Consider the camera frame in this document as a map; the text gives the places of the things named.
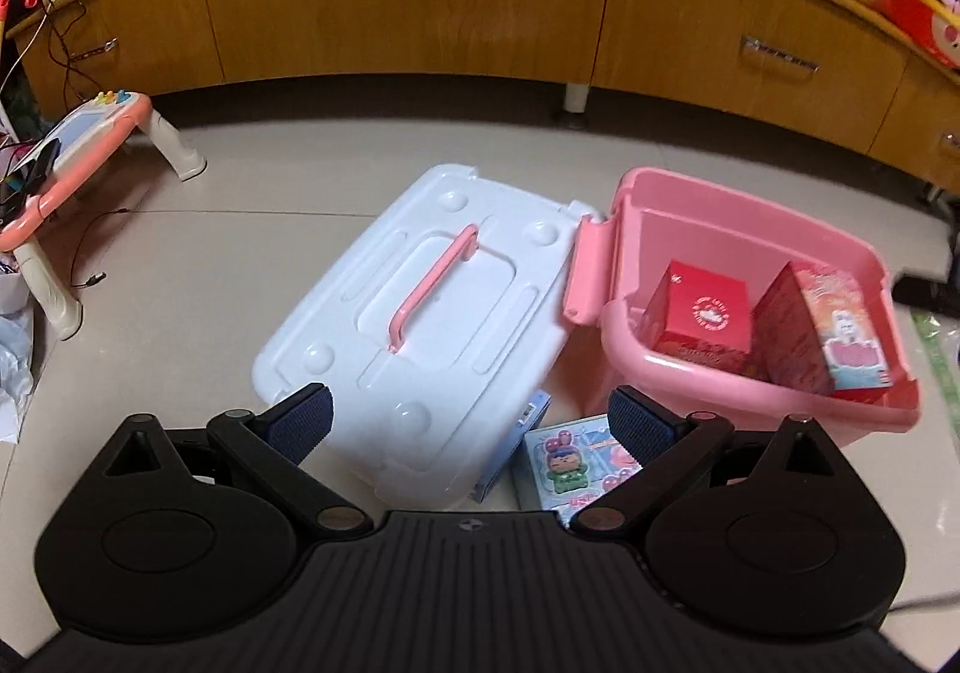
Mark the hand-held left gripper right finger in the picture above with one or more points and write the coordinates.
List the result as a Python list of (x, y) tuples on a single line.
[(637, 422)]

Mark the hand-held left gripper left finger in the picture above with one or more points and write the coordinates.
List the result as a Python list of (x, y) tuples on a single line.
[(304, 422)]

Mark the light blue figure toy box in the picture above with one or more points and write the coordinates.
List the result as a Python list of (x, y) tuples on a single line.
[(570, 467)]

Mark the pink plastic storage box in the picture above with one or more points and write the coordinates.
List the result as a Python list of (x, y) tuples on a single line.
[(675, 215)]

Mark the pale blue cardboard box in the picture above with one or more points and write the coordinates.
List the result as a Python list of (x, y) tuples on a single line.
[(517, 448)]

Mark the red cardboard box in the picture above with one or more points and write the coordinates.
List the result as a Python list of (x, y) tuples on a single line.
[(705, 313)]

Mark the pink cartoon print box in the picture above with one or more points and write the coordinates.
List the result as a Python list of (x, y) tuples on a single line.
[(832, 328)]

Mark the white plastic bag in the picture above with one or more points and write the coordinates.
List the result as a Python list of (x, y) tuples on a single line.
[(15, 358)]

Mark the green patterned sheet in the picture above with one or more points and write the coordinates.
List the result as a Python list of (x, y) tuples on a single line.
[(941, 358)]

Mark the pink kids drawing table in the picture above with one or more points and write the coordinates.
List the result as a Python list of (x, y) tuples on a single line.
[(97, 126)]

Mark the black device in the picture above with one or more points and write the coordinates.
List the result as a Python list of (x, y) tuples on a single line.
[(45, 163)]

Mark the wooden cabinet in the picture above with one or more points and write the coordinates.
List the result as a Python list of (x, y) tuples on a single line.
[(412, 6)]

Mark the red and yellow box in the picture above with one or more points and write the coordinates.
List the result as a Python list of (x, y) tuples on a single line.
[(926, 24)]

